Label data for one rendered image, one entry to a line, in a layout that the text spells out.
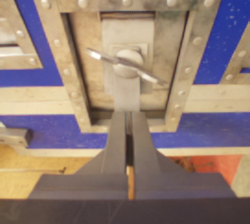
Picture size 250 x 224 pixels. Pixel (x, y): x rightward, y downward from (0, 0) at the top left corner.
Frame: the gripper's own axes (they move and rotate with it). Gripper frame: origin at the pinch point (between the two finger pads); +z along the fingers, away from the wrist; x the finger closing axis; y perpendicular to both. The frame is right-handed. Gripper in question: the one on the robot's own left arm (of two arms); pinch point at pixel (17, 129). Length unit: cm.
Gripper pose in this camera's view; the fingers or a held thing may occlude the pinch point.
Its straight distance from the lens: 29.8
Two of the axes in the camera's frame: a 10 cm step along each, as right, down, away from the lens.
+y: -1.6, 6.6, 7.4
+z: 9.9, 1.0, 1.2
